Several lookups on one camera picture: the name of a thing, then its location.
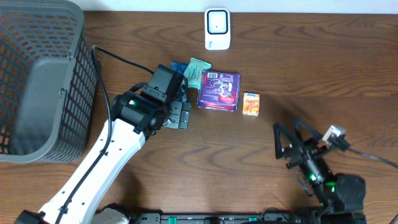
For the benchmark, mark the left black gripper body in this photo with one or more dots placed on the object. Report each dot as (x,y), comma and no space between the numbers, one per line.
(181,115)

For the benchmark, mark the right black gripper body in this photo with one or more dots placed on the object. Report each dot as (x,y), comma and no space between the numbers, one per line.
(298,152)

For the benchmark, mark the teal wet wipes packet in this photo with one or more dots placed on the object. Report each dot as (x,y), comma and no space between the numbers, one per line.
(194,72)

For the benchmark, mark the purple sanitary pad pack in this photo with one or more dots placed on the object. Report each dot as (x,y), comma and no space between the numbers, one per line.
(219,91)

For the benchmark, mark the blue snack packet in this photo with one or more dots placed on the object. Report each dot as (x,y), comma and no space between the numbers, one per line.
(180,67)

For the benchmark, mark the orange tissue pack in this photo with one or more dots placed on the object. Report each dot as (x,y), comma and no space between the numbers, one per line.
(251,104)

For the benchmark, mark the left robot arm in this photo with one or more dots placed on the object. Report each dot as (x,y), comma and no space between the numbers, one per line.
(136,118)

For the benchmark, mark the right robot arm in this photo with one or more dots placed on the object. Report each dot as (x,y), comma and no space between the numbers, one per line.
(338,194)

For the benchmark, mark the grey plastic mesh basket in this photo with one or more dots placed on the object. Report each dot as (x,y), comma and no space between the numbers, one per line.
(48,82)

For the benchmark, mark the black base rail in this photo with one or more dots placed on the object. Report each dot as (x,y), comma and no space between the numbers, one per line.
(270,216)

